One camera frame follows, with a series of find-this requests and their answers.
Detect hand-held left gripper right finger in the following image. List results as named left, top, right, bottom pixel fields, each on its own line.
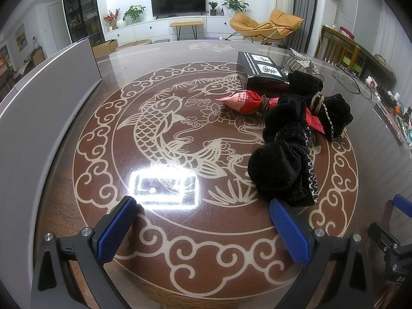
left=269, top=198, right=375, bottom=309

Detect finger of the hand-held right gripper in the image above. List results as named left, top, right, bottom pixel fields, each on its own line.
left=388, top=194, right=412, bottom=221
left=368, top=220, right=412, bottom=264

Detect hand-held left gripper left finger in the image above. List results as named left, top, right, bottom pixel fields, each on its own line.
left=30, top=196, right=138, bottom=309

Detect small red packet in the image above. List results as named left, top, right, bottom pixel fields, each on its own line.
left=305, top=108, right=326, bottom=133

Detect red packet with straw tie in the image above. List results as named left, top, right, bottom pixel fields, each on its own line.
left=215, top=90, right=281, bottom=116

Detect long black box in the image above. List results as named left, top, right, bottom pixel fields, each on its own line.
left=236, top=51, right=290, bottom=94

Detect wooden desktop with koi pattern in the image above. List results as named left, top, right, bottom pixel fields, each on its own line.
left=35, top=39, right=412, bottom=309

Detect grey curved panel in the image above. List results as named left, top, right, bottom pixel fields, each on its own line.
left=0, top=36, right=103, bottom=297

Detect wooden chair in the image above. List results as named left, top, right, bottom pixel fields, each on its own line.
left=317, top=25, right=361, bottom=71

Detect brown cardboard box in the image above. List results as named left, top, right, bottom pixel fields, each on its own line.
left=92, top=39, right=118, bottom=58

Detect white television cabinet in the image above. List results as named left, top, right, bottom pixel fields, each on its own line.
left=103, top=15, right=239, bottom=44

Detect orange lounge chair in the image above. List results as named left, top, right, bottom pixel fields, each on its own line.
left=229, top=9, right=305, bottom=46

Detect white door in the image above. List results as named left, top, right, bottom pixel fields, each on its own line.
left=48, top=2, right=72, bottom=54

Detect red flower arrangement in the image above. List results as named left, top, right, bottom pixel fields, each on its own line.
left=103, top=9, right=120, bottom=30

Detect bushy green potted plant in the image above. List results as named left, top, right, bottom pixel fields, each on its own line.
left=123, top=5, right=146, bottom=24

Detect orange wooden bench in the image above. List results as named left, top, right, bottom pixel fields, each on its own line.
left=169, top=21, right=204, bottom=41

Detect black glass display cabinet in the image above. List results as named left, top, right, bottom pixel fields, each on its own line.
left=61, top=0, right=105, bottom=44

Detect grey curtain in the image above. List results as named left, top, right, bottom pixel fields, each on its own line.
left=286, top=0, right=325, bottom=57

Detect large leafy potted plant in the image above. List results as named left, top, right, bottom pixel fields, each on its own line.
left=221, top=0, right=249, bottom=15

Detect black television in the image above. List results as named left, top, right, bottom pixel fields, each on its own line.
left=150, top=0, right=207, bottom=18

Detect thin-frame eyeglasses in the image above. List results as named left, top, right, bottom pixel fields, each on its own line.
left=331, top=68, right=374, bottom=99

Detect framed wall painting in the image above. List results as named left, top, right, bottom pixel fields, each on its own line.
left=15, top=23, right=26, bottom=50

